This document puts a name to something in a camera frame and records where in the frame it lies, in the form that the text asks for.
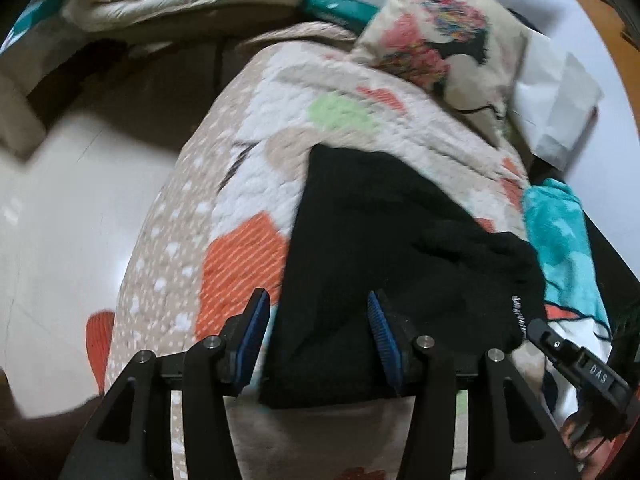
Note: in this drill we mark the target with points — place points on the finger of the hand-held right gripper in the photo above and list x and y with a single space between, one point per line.
552 342

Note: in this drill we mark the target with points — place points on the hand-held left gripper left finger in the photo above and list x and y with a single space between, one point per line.
252 332

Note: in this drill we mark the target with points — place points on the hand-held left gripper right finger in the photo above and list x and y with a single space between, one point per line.
384 335

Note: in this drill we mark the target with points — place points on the black pants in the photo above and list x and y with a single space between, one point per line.
375 235

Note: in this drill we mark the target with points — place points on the person's right hand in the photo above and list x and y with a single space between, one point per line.
587 452

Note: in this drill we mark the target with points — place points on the teal printed blanket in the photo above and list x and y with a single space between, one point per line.
555 230

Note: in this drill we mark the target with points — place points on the quilted printed blanket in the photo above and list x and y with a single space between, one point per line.
250 110

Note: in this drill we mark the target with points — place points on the printed beige pillow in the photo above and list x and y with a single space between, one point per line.
450 35

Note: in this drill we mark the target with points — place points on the teal tube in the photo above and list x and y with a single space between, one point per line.
337 7

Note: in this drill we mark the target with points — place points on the beige rolled blanket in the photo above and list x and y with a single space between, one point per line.
175 10

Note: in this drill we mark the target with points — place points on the teal and white patterned cloth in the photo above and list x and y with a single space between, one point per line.
35 15

